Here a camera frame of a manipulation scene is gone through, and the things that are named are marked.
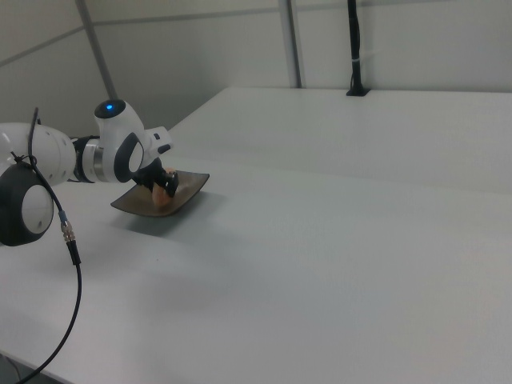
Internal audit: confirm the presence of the black pole with cables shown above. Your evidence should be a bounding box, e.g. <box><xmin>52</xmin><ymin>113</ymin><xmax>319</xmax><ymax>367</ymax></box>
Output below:
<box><xmin>345</xmin><ymin>0</ymin><xmax>371</xmax><ymax>98</ymax></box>

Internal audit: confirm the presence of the brown square ceramic plate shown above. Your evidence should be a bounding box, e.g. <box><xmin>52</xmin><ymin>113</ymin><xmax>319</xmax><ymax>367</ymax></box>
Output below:
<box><xmin>110</xmin><ymin>169</ymin><xmax>211</xmax><ymax>219</ymax></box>

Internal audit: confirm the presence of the grey aluminium frame post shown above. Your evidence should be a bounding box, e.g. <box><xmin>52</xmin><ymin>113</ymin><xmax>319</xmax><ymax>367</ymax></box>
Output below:
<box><xmin>277</xmin><ymin>0</ymin><xmax>303</xmax><ymax>89</ymax></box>
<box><xmin>74</xmin><ymin>0</ymin><xmax>122</xmax><ymax>102</ymax></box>

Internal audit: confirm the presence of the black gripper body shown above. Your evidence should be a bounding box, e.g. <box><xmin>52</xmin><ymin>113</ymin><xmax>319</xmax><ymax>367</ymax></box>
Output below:
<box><xmin>133</xmin><ymin>157</ymin><xmax>168</xmax><ymax>192</ymax></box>

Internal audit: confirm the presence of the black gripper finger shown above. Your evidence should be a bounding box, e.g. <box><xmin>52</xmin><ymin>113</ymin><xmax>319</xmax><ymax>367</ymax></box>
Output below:
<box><xmin>160</xmin><ymin>171</ymin><xmax>180</xmax><ymax>198</ymax></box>

